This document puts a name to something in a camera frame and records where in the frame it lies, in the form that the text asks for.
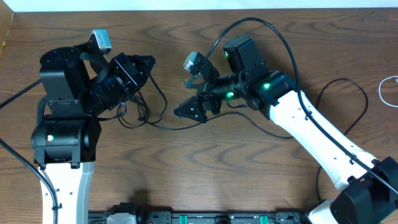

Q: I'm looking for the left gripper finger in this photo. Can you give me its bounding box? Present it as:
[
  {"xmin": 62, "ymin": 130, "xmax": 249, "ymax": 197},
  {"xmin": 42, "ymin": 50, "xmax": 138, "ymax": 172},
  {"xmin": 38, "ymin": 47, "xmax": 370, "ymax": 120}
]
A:
[
  {"xmin": 133, "ymin": 63, "xmax": 153, "ymax": 90},
  {"xmin": 132, "ymin": 54, "xmax": 155, "ymax": 67}
]

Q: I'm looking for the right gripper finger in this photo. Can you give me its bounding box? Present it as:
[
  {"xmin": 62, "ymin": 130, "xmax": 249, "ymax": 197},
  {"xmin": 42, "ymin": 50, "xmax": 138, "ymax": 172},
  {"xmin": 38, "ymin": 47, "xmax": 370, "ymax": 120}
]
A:
[
  {"xmin": 173, "ymin": 96, "xmax": 208, "ymax": 123},
  {"xmin": 183, "ymin": 76, "xmax": 207, "ymax": 90}
]

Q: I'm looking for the black USB cable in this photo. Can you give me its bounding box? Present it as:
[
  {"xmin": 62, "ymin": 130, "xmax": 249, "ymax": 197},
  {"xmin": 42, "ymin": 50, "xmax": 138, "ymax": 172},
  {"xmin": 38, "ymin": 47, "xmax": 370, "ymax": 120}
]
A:
[
  {"xmin": 315, "ymin": 77, "xmax": 369, "ymax": 202},
  {"xmin": 116, "ymin": 73, "xmax": 295, "ymax": 140}
]

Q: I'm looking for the white USB cable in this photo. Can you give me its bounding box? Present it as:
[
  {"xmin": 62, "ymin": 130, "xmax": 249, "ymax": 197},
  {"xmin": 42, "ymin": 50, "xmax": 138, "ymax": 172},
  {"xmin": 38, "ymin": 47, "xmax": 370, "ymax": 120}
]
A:
[{"xmin": 378, "ymin": 75, "xmax": 398, "ymax": 108}]

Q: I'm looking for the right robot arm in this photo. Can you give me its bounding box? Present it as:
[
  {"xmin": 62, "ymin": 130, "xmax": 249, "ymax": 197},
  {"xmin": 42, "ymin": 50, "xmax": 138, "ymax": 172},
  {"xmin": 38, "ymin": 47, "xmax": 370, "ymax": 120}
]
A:
[{"xmin": 174, "ymin": 35, "xmax": 397, "ymax": 223}]

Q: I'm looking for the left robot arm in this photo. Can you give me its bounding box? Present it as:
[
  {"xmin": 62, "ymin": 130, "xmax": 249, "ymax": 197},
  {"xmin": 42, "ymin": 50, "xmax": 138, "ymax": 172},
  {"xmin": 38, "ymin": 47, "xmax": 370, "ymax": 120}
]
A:
[{"xmin": 31, "ymin": 43, "xmax": 155, "ymax": 223}]

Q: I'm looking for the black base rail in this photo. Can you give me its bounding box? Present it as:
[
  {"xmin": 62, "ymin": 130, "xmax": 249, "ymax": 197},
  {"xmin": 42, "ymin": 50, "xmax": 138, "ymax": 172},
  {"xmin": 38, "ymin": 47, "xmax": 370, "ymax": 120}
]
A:
[{"xmin": 88, "ymin": 202, "xmax": 309, "ymax": 224}]

